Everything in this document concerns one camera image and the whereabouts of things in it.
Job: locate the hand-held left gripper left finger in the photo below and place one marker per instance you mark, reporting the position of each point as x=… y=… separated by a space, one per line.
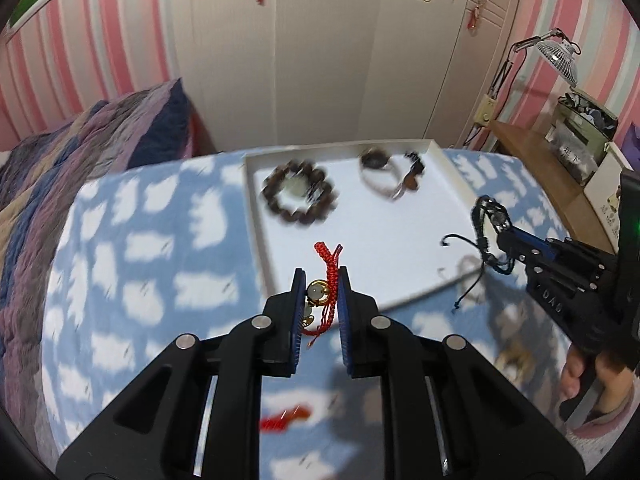
x=299 y=310

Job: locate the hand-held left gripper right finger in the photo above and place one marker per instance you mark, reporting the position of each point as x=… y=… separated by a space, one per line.
x=344 y=310

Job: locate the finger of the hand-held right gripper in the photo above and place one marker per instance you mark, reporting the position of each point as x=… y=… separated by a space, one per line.
x=537 y=244
x=530 y=265

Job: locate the white shallow cardboard box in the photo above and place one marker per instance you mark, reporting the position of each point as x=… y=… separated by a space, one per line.
x=390 y=240

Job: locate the wristwatch with white band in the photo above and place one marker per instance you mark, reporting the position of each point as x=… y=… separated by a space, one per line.
x=375 y=160

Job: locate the person's right forearm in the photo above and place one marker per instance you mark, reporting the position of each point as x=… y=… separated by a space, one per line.
x=600 y=427

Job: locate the person's right hand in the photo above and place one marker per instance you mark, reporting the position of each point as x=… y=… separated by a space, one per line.
x=572 y=375

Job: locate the wooden side desk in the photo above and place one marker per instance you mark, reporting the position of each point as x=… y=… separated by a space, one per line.
x=530 y=155

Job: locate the white printed storage box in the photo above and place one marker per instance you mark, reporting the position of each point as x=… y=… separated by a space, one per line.
x=607 y=185

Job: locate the red knot orange pendant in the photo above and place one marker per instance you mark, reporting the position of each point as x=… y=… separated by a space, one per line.
x=280 y=420

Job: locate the green storage box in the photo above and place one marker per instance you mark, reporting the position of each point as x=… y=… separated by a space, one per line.
x=580 y=130

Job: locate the purple box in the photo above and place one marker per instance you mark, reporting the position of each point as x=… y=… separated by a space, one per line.
x=632 y=135

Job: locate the blue blanket with white bears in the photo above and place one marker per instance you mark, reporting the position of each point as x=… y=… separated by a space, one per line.
x=150 y=270

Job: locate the desk lamp with round head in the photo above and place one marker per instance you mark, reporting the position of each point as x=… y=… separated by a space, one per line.
x=555 y=57

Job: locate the cream wardrobe with scroll ornaments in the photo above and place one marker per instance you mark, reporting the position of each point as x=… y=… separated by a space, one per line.
x=325 y=60

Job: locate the striped purple blue quilt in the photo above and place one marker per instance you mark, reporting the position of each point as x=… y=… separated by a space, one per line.
x=60 y=210

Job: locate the beige wall switch box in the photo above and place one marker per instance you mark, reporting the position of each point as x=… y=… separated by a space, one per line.
x=484 y=112

